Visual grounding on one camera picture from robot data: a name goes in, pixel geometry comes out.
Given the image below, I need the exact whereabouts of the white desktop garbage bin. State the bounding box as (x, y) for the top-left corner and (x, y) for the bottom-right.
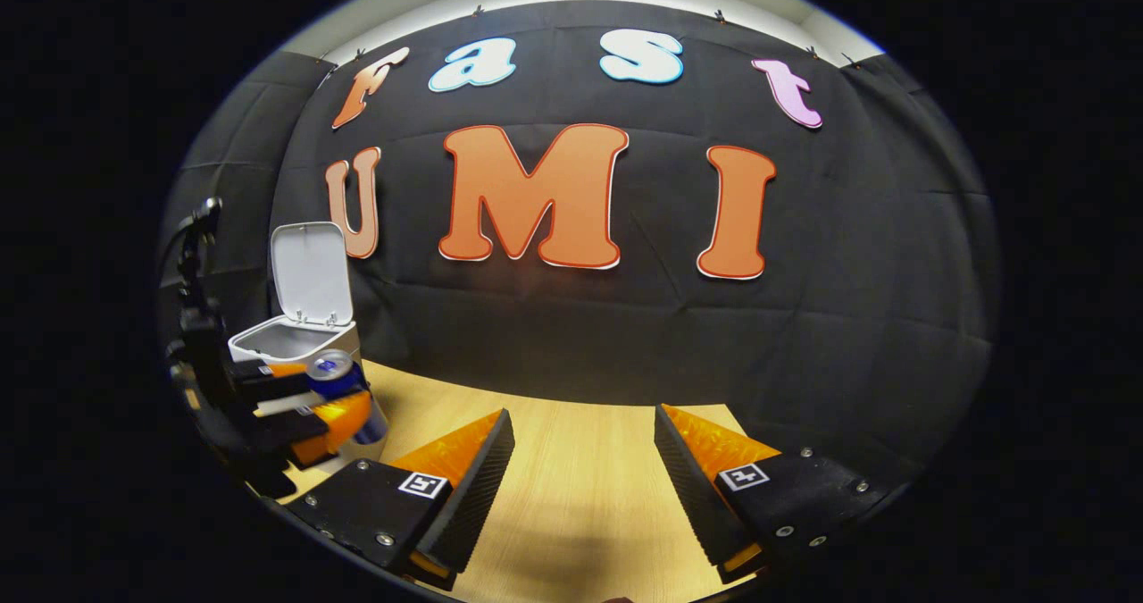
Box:
(228, 222), (387, 465)

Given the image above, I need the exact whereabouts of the wooden desktop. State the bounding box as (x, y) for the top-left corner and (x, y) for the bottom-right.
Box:
(268, 359), (769, 603)

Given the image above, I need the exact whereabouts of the blue pop can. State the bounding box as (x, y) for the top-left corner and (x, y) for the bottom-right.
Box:
(305, 349), (390, 446)

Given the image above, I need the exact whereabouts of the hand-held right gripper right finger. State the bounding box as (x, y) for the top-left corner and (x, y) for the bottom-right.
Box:
(655, 404), (894, 584)

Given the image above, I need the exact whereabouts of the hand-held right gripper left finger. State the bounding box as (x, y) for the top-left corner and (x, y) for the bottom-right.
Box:
(284, 408), (516, 590)

